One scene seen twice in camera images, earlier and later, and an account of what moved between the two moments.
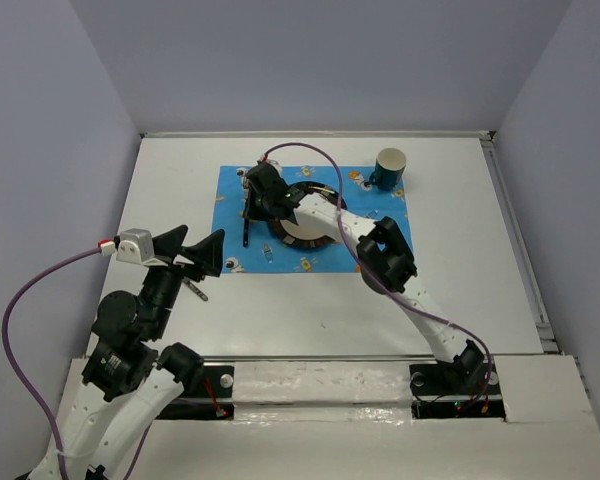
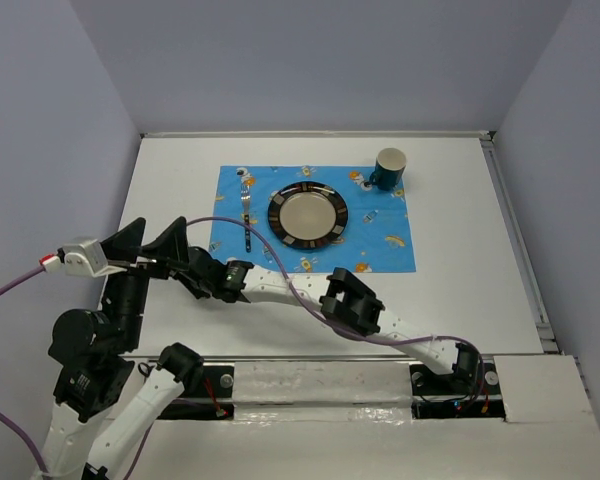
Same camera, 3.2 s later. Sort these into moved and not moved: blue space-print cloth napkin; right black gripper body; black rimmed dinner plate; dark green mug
Moved: right black gripper body
Not moved: black rimmed dinner plate; dark green mug; blue space-print cloth napkin
